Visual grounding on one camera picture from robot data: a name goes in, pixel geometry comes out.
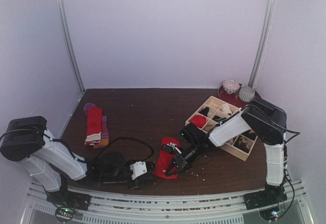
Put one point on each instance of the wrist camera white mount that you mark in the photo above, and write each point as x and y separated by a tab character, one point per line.
172	148
138	168

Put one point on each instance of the striped grey cup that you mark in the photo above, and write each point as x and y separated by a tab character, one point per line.
246	93

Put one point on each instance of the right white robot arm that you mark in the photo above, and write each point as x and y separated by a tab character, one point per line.
266	120

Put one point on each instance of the wooden compartment organiser box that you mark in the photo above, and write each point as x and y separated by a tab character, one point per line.
215	105

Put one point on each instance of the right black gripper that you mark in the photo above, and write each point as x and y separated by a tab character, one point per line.
180	161

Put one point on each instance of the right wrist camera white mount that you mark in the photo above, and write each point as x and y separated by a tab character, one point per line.
172	148

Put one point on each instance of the dark red round plate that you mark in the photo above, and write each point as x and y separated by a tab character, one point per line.
230	98

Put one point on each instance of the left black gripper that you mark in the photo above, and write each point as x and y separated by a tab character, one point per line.
138	184

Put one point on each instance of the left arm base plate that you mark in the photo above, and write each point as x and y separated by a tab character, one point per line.
70	199

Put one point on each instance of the black sock in box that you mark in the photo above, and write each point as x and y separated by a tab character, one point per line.
205	111

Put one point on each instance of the black white striped sock roll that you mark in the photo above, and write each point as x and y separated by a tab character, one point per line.
219	119

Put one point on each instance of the rolled red sock in box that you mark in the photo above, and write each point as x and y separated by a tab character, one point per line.
198	120

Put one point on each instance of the patterned white bowl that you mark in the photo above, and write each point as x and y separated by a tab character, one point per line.
230	86

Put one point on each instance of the tan sock roll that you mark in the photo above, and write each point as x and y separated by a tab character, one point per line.
210	127

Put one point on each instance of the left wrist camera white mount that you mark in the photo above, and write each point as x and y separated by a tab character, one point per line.
138	168

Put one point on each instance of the aluminium frame post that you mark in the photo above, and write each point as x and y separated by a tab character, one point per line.
69	45
262	45

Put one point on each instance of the cream sock with brown toe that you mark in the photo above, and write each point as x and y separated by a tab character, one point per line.
226	109

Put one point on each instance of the red sock with striped cuff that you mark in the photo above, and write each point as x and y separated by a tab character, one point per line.
94	126

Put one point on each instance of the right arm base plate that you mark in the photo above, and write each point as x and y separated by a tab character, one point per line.
263	198

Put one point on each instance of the left aluminium frame post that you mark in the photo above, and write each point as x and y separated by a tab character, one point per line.
69	45

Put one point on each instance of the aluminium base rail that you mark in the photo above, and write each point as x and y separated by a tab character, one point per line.
106	207

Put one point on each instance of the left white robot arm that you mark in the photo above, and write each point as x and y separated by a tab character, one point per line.
28	142

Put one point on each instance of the right aluminium frame post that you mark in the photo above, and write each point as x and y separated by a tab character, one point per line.
262	45

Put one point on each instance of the purple orange striped sock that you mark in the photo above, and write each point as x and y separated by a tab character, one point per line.
104	134

